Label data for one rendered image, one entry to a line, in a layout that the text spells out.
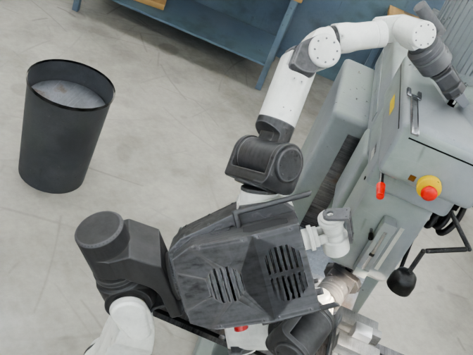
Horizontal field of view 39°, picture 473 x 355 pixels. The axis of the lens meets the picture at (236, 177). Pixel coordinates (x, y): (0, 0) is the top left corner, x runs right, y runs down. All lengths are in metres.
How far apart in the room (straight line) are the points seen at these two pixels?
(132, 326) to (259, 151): 0.51
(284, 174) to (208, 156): 3.15
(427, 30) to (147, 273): 0.86
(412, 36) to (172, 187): 2.78
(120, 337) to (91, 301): 1.76
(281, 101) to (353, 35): 0.24
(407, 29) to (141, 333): 0.96
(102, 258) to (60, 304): 1.89
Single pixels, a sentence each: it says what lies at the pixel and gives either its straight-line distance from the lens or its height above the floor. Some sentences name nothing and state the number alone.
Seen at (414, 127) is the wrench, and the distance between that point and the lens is 1.61.
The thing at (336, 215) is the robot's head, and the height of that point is 1.68.
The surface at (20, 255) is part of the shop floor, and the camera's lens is 3.56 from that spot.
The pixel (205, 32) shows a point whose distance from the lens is 5.75.
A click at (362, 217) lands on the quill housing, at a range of 1.93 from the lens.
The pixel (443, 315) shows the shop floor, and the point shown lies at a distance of 4.40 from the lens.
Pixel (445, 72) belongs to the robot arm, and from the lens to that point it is 1.77.
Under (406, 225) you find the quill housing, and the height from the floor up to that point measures 1.54.
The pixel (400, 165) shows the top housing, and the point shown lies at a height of 1.78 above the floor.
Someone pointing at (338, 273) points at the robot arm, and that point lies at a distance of 2.11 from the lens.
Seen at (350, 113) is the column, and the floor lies 1.56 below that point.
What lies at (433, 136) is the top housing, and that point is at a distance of 1.66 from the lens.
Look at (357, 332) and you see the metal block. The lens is 2.31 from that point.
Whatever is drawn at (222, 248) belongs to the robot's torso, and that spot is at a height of 1.63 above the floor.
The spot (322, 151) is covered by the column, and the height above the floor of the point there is 1.40.
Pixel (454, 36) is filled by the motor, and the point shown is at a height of 2.01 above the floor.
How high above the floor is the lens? 2.55
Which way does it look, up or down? 34 degrees down
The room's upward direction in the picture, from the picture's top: 23 degrees clockwise
